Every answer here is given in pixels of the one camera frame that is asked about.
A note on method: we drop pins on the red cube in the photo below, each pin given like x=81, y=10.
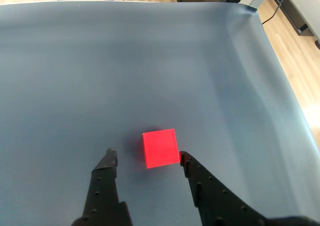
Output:
x=161, y=148

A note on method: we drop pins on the black floor box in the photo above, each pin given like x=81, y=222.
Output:
x=305, y=29

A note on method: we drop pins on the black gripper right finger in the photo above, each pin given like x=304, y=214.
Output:
x=215, y=201

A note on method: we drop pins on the dark grey table mat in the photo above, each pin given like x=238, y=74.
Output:
x=125, y=73

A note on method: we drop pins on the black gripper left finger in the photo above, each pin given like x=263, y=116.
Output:
x=102, y=191

